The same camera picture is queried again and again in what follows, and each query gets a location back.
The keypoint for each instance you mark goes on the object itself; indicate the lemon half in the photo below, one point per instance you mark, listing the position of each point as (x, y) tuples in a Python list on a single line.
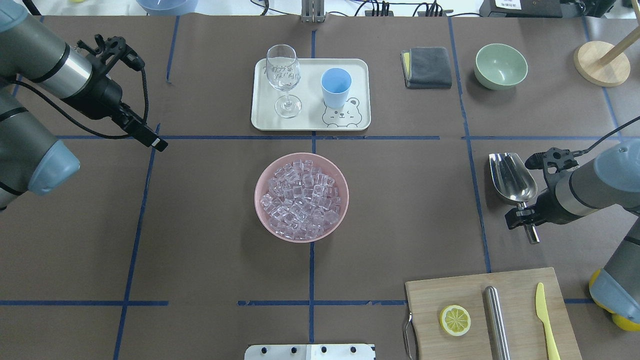
[(455, 320)]

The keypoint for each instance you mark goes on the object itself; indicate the yellow plastic knife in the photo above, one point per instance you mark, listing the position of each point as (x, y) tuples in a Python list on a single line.
[(542, 314)]

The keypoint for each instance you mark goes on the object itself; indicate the light blue cup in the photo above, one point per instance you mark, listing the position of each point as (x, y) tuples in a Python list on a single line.
[(335, 83)]

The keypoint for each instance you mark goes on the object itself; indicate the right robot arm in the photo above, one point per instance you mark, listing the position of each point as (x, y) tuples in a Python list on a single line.
[(575, 191)]

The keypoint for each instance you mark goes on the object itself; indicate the wooden round stand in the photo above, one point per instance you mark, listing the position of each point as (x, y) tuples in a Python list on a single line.
[(604, 64)]

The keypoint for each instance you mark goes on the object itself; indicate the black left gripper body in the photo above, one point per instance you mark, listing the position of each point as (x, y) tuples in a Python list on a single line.
[(104, 97)]

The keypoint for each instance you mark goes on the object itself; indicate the clear wine glass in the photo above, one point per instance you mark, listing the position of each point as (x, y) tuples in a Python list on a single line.
[(284, 74)]

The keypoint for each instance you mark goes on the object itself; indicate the yellow lemon lower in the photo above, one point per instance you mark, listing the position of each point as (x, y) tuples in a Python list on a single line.
[(624, 323)]

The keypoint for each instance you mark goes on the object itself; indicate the green bowl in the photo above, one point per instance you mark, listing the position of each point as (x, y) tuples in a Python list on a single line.
[(499, 67)]

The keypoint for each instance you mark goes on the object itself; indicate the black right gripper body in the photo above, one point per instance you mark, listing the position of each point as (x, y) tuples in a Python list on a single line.
[(550, 203)]

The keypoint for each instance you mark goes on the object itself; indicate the clear ice cubes pile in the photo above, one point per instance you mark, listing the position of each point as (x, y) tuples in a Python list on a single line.
[(301, 199)]

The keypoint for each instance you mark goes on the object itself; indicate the pink bowl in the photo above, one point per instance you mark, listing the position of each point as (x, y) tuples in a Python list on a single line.
[(301, 197)]

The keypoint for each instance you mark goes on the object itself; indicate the grey folded cloth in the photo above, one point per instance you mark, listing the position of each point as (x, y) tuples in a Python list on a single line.
[(426, 68)]

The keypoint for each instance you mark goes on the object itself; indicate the blue bowl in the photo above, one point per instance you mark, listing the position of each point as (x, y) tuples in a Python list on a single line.
[(168, 7)]

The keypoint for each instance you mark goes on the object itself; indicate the steel ice scoop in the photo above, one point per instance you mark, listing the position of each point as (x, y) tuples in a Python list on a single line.
[(514, 183)]

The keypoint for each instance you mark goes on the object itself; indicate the wooden cutting board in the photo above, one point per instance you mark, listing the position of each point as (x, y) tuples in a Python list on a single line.
[(524, 331)]

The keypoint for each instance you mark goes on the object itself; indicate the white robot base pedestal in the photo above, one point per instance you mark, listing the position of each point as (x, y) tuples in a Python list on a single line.
[(338, 351)]

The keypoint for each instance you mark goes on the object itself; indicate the cream bear tray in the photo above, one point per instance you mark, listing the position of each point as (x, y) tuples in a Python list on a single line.
[(354, 116)]

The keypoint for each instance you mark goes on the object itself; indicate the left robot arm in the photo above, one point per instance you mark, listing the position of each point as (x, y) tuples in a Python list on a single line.
[(76, 82)]

